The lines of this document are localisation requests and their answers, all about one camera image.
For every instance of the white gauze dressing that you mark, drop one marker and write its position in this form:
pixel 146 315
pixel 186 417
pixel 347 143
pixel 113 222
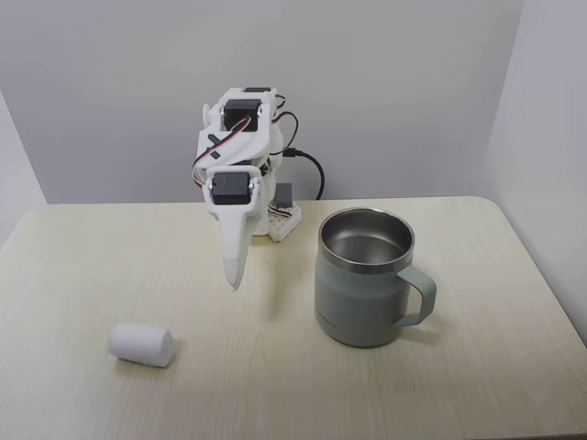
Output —
pixel 140 344

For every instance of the grey table clamp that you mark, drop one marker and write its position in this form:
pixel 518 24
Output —
pixel 285 194

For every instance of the grey-green steel mug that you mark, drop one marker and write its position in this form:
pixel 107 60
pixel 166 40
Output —
pixel 357 302

